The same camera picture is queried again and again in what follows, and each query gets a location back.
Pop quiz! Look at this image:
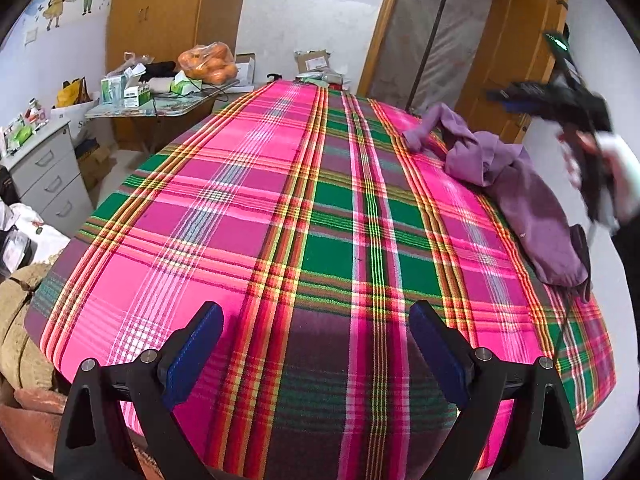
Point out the pink plaid bed sheet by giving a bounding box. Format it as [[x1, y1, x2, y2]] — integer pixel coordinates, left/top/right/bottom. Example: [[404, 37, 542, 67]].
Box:
[[25, 81, 616, 479]]

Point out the folding side table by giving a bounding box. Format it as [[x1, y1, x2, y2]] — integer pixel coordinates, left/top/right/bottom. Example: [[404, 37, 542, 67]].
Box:
[[84, 81, 262, 154]]

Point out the right hand white glove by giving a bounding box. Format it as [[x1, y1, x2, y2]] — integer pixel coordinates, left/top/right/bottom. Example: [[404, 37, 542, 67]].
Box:
[[558, 128, 639, 233]]

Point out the wooden wardrobe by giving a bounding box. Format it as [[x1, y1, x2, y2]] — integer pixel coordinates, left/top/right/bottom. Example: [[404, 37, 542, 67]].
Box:
[[105, 0, 243, 72]]

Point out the purple garment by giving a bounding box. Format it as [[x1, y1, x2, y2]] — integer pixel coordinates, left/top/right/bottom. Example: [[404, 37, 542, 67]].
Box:
[[404, 103, 591, 302]]

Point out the bag of oranges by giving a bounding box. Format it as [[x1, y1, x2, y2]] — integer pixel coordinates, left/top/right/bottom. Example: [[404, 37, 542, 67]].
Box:
[[178, 41, 238, 86]]

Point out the cardboard box with label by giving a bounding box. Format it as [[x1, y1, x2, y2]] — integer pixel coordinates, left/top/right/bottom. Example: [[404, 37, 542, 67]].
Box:
[[294, 50, 330, 74]]

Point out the yellow bag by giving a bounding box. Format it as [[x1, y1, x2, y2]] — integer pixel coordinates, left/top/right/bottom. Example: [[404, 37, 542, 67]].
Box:
[[55, 77, 92, 108]]

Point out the grey drawer cabinet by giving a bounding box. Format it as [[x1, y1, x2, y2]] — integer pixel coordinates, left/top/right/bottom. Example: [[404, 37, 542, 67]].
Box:
[[1, 119, 93, 238]]

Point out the beige knitted blanket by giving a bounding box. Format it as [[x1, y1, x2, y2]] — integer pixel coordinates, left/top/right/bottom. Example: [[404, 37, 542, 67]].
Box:
[[0, 263, 56, 390]]

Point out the wooden door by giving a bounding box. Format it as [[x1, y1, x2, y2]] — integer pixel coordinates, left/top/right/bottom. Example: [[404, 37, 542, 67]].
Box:
[[454, 0, 568, 143]]

